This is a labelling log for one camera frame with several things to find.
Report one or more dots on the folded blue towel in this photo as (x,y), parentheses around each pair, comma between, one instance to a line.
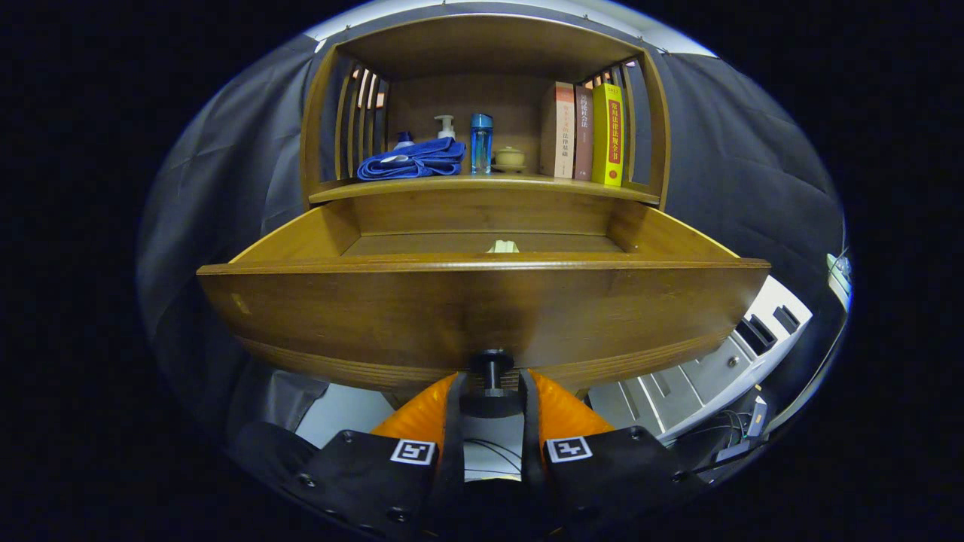
(414,159)

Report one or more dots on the brown book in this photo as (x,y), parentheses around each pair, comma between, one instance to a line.
(584,132)

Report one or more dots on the beige book with orange spine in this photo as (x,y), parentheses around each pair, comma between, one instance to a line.
(561,128)

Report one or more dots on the wooden drawer with black knob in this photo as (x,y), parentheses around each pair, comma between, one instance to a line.
(482,316)

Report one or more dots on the white power strip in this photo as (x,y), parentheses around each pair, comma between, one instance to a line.
(840,278)

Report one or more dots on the yellow book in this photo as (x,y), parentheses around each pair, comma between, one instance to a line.
(608,135)

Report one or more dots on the white pump bottle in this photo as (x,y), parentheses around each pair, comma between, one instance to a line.
(446,129)

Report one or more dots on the grey power adapter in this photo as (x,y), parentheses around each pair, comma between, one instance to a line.
(757,418)

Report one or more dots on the black backdrop cloth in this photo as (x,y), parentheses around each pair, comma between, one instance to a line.
(753,165)

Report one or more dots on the beige lidded teacup with saucer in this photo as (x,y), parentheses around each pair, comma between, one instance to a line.
(510,158)

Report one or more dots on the blue glass bottle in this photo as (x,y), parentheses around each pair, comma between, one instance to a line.
(481,147)

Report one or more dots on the small white bottle blue cap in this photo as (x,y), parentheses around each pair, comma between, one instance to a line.
(405,138)

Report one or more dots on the white drawer cabinet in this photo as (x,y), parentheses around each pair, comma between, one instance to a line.
(700,376)

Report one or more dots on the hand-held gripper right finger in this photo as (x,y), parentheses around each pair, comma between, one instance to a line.
(531,436)

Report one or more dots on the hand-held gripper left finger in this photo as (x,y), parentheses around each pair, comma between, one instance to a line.
(455,436)

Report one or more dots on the green and white sponge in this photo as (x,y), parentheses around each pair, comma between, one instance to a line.
(503,246)

